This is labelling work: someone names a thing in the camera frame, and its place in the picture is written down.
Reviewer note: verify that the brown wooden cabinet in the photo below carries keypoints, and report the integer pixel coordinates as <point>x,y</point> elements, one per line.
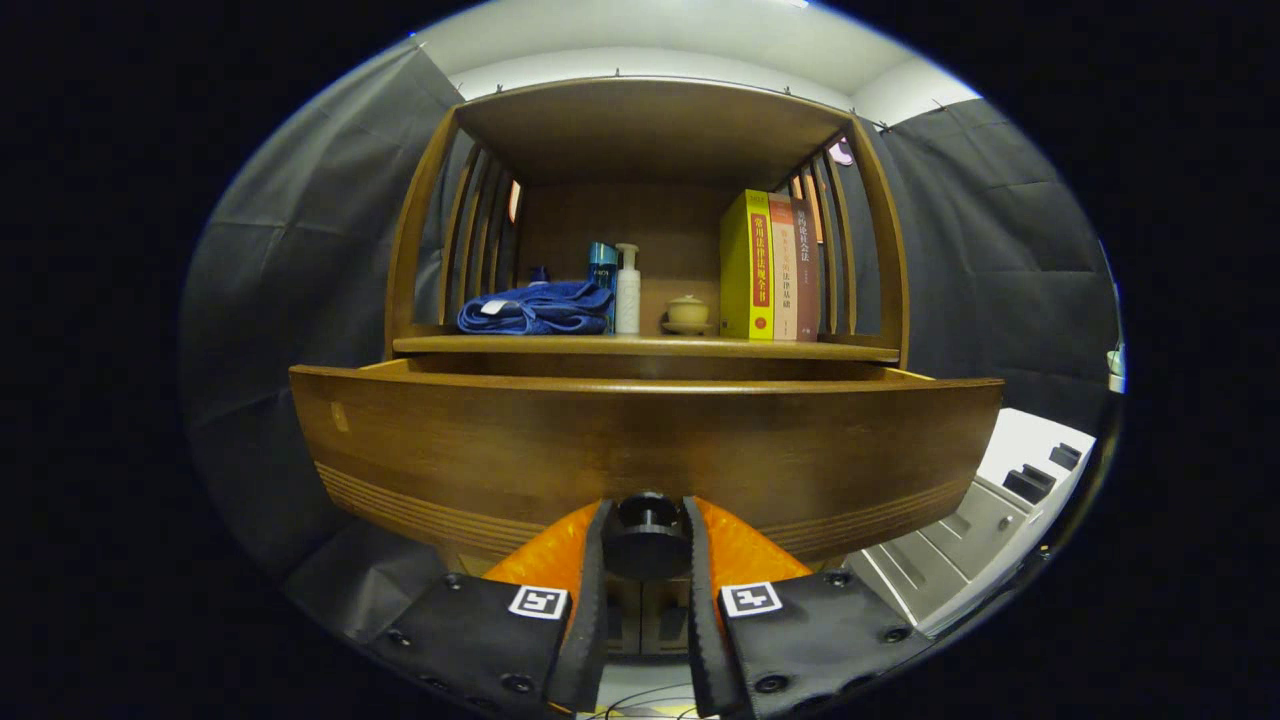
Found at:
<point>650,130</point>

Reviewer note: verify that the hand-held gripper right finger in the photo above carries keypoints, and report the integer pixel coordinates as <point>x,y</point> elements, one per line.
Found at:
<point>700,630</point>

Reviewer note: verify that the beige lidded teacup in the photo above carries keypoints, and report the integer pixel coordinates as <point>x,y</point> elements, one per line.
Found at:
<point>688,312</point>

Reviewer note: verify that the black round drawer knob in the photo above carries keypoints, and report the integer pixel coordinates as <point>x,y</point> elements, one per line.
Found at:
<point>647,540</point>

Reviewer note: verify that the teal blue carton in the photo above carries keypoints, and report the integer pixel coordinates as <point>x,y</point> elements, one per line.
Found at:
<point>602,262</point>

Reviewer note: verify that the wooden countertop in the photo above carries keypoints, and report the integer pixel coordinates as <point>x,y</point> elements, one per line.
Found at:
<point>650,345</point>

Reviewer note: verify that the folded blue towel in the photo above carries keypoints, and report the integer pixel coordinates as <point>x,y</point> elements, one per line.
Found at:
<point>540,308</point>

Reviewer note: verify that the brown book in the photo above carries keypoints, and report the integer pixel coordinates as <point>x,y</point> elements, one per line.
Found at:
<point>806,270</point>

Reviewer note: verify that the thick yellow book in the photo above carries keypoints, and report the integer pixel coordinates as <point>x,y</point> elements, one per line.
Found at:
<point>745,265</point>

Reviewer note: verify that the white pump bottle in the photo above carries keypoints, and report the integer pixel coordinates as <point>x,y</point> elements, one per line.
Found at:
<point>627,295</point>

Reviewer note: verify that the wooden cabinet door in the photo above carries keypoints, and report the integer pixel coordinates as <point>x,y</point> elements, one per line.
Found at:
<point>668,615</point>
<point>625,615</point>

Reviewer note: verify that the white device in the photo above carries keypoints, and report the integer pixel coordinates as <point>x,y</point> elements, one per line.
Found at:
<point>1116,365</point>

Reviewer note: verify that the white side table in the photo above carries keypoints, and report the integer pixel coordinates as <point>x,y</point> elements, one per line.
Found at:
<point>980,520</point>

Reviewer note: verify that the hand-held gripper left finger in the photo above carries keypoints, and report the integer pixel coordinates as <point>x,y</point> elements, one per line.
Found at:
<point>590,620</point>

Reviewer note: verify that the orange and white book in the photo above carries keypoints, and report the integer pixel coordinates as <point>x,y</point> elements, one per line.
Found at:
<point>784,270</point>

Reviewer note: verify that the small black block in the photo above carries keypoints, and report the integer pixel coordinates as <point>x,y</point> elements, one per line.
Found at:
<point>1030,483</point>
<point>1065,455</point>

